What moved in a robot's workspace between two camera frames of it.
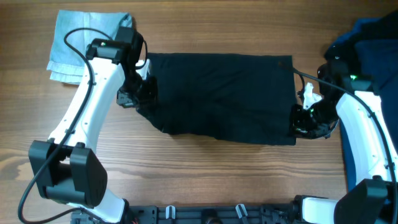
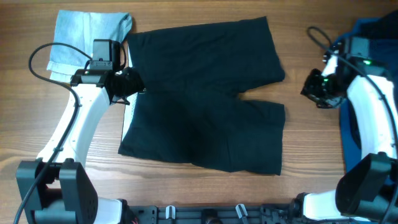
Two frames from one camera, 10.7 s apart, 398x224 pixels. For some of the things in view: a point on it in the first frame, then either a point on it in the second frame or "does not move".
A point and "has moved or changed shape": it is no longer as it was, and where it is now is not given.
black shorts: x=244 y=98 has moved or changed shape
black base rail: x=199 y=214 does not move
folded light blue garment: x=72 y=32 does not move
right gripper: x=300 y=129 → x=307 y=90
